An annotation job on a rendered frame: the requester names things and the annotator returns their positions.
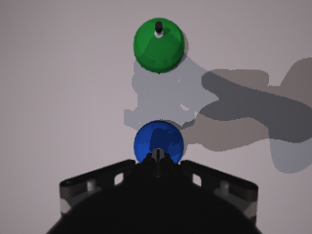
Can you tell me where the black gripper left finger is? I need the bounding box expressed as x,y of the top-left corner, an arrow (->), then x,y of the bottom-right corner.
59,149 -> 158,216

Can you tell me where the green service bell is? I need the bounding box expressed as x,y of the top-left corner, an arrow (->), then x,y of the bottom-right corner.
134,18 -> 184,74

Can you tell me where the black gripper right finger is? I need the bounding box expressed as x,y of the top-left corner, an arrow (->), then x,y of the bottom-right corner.
158,149 -> 258,225

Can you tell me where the blue bell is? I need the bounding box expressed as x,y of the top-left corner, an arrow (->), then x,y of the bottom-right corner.
134,121 -> 184,163

